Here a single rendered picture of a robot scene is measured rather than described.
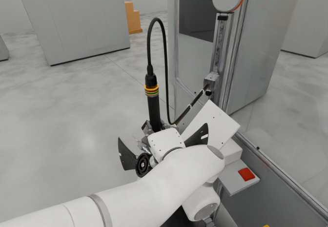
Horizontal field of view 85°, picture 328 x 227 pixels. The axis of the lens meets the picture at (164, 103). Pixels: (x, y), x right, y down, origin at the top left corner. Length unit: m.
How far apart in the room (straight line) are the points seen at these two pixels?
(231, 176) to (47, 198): 2.00
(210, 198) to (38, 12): 5.79
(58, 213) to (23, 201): 2.46
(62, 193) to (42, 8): 4.61
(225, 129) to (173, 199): 0.68
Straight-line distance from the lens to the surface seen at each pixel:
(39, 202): 2.63
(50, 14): 5.96
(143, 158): 0.93
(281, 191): 1.40
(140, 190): 0.33
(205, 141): 0.75
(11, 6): 12.59
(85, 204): 0.29
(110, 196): 0.31
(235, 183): 1.35
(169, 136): 0.57
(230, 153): 1.35
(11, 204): 2.79
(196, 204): 0.44
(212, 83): 1.13
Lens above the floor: 1.96
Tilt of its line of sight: 35 degrees down
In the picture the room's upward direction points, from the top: 2 degrees counter-clockwise
